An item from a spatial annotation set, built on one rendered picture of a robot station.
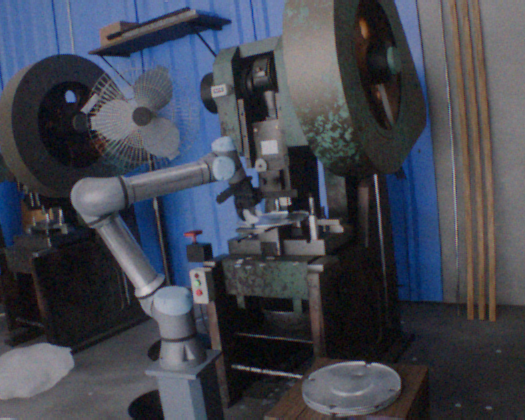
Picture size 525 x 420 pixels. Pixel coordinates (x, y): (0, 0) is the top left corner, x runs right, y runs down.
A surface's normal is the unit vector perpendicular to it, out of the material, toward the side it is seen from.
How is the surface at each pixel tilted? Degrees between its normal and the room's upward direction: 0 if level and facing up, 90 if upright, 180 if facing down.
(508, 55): 90
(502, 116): 90
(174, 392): 90
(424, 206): 90
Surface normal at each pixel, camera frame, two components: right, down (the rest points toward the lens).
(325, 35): -0.55, 0.06
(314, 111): -0.45, 0.55
